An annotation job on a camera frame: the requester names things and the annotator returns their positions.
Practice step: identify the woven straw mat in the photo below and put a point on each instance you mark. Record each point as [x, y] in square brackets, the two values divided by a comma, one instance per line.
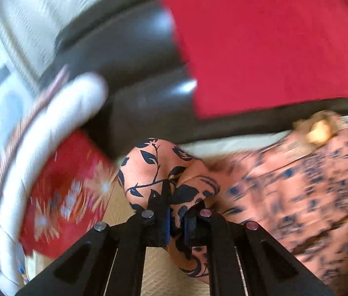
[158, 277]

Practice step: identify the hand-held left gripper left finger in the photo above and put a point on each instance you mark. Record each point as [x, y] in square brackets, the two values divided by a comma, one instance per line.
[159, 222]

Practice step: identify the red towel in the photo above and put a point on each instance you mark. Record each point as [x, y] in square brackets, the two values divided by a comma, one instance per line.
[254, 43]

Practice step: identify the golden brown object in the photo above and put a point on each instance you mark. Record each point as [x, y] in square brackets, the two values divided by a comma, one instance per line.
[316, 129]

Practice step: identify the red printed box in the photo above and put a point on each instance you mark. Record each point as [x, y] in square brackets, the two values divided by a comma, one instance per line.
[66, 191]

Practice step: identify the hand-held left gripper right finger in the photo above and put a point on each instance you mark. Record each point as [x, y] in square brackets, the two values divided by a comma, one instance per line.
[189, 229]

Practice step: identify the cream cloth under mat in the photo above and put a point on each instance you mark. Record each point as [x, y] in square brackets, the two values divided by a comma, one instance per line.
[242, 141]

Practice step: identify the white curtain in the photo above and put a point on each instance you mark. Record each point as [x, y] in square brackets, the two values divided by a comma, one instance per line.
[38, 15]

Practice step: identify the orange black floral garment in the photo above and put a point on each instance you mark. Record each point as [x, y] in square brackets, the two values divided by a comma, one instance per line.
[285, 191]

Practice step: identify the dark brown sofa backrest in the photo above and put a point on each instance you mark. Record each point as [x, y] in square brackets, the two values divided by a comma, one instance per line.
[124, 52]

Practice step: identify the white quilted cushion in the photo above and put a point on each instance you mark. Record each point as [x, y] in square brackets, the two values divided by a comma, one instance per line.
[38, 148]

